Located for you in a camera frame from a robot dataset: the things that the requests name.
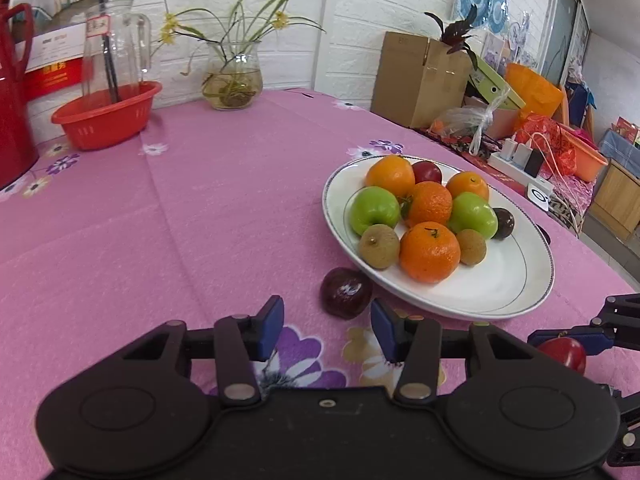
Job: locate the small white square device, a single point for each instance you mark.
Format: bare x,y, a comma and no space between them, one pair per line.
540,197

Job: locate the middle textured orange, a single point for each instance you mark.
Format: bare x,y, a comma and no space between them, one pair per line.
427,201

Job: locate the red apple on plate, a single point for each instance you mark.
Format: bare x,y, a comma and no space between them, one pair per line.
426,171

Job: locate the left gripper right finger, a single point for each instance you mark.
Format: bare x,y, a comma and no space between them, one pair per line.
416,344

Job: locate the wall calendar poster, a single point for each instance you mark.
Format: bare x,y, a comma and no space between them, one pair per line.
55,60

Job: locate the dark purple leaf plant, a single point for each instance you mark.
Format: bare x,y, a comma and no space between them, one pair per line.
456,33

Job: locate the pink floral tablecloth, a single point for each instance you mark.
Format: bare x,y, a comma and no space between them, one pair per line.
203,215

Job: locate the right orange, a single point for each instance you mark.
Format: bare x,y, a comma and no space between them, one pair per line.
468,182

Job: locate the front green apple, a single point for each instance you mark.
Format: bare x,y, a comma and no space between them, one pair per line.
471,212

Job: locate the white round plate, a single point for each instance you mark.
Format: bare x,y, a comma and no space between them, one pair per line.
515,278

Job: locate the green apple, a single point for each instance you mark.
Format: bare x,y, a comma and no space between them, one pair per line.
373,205
471,212

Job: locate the dark purple plum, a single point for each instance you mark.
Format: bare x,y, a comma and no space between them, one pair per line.
345,292

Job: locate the small yellow-brown pear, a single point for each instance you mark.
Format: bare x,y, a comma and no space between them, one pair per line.
473,247

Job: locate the glass vase with plant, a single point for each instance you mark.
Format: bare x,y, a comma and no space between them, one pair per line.
236,48

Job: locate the rear green apple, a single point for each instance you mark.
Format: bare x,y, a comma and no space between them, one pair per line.
373,205

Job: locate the red thermos jug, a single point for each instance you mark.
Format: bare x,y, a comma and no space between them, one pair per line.
18,151

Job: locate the rear orange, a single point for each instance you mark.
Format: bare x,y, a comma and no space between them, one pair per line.
394,174

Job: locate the front left orange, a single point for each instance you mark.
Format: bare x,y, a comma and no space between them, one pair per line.
429,252

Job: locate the clear plastic bag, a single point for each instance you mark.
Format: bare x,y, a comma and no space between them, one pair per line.
467,124

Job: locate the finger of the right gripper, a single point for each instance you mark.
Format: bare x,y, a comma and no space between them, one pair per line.
594,340
619,321

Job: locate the clear glass pitcher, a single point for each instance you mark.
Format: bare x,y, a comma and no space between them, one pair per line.
117,53

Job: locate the red plastic basket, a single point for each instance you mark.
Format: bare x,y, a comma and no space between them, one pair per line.
91,128

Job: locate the brown kiwi on plate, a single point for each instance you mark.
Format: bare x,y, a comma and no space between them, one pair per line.
379,246

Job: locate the red apple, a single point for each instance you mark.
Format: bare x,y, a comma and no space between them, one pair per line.
567,351
426,171

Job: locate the white power strip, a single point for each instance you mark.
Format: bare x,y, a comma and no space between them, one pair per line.
511,161

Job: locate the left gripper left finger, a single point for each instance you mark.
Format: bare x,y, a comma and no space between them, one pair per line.
241,340

